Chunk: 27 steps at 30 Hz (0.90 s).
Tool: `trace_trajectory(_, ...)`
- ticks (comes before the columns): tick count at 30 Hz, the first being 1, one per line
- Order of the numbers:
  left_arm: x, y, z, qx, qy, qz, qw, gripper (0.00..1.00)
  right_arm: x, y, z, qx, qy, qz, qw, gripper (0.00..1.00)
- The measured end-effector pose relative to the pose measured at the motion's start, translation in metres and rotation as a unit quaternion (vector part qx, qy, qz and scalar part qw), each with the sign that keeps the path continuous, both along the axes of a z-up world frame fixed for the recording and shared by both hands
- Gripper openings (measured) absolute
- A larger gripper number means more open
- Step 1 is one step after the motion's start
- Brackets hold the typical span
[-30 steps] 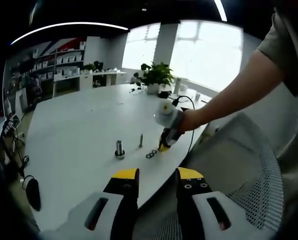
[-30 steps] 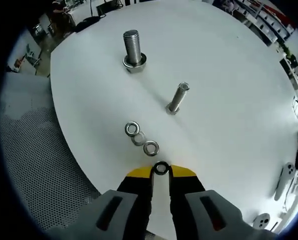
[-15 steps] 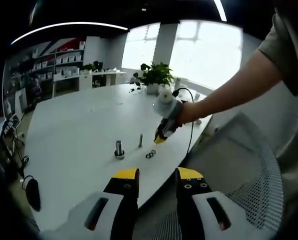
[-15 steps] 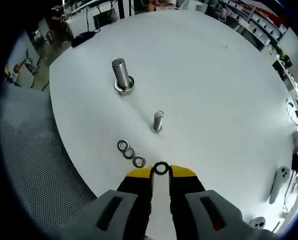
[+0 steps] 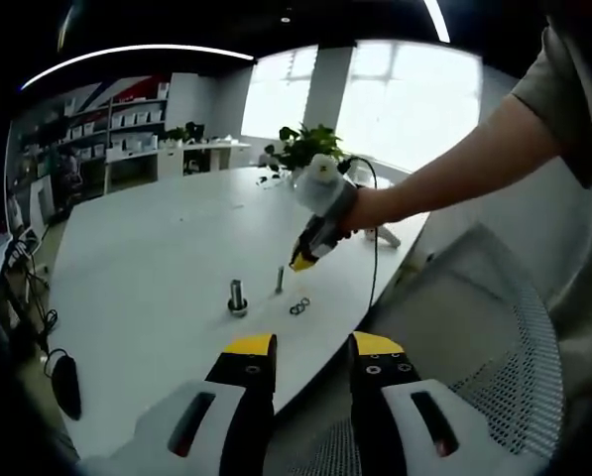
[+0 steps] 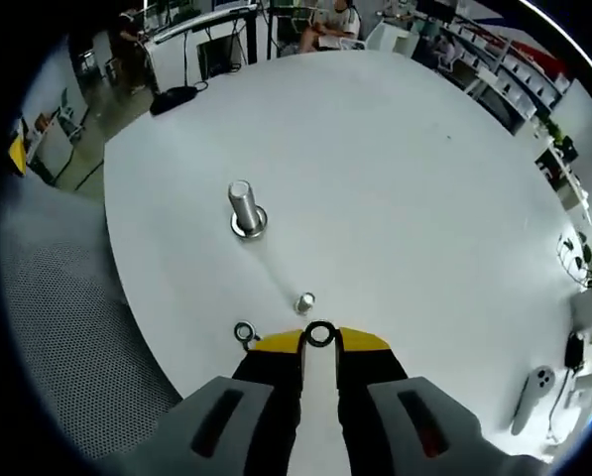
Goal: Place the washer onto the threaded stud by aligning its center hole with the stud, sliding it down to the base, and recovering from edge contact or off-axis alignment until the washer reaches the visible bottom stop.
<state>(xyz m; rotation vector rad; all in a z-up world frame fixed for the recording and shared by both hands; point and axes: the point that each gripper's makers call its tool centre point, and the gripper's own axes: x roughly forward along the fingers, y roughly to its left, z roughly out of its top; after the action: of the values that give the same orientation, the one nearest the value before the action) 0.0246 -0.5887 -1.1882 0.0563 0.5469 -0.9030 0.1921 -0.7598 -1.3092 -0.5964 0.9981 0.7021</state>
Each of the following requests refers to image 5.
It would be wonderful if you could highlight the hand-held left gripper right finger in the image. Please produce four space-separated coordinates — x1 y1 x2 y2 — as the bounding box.
347 330 540 476

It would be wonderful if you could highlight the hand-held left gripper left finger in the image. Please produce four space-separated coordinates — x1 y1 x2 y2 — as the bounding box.
76 332 280 476

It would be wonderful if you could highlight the large threaded steel stud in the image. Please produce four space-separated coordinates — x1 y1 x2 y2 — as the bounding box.
226 278 251 318

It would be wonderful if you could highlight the person's right hand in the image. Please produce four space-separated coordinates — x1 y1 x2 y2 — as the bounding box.
337 185 402 239

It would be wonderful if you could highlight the potted green plant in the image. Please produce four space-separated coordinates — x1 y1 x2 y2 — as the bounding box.
263 123 350 188

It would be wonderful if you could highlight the white handheld controller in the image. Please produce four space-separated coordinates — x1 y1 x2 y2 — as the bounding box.
363 224 403 250

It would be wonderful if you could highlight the white mesh office chair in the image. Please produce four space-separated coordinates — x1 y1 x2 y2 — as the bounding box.
279 221 568 476

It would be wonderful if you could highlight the black computer mouse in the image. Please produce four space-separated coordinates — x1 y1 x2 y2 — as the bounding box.
51 353 83 422

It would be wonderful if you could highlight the long white office desk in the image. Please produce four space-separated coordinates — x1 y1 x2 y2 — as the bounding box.
103 140 253 195

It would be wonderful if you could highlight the white ceiling light strip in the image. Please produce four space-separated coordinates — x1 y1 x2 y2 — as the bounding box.
19 44 256 93
420 0 451 45

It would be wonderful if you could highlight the storage shelf with white bins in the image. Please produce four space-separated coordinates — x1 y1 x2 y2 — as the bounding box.
56 80 172 165

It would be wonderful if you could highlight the person's olive shirt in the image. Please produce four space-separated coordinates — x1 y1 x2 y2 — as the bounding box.
510 13 592 413

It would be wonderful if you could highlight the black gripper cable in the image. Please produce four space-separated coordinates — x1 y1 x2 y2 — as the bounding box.
346 155 380 312

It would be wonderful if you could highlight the bundle of black cables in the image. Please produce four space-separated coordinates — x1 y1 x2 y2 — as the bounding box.
1 236 59 359

